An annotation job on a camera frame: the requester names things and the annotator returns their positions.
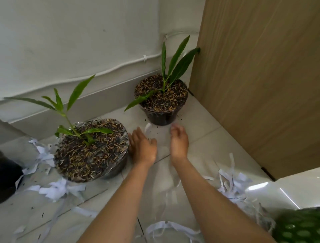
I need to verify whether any heap of shredded paper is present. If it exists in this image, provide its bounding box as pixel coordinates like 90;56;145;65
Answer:
11;123;275;243

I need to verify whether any person's right hand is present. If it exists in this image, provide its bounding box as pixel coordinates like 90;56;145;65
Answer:
170;124;190;165

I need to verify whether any grey tiled floor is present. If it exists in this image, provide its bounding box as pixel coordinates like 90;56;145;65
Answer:
0;94;320;243

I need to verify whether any black potted plant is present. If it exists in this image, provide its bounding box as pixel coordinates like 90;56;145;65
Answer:
124;35;200;127
0;74;129;183
0;150;24;204

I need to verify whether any person's right forearm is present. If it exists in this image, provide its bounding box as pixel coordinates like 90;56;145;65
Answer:
172;158;275;243

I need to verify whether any person's left hand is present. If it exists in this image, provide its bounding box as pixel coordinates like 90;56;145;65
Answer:
128;127;158;168

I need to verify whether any white wall cable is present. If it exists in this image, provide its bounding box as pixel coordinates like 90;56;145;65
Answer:
0;30;199;100

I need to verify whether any green perforated plastic basket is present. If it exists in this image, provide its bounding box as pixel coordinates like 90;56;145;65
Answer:
272;207;320;243

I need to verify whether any person's left forearm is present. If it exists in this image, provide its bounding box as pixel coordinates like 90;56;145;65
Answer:
77;161;155;243

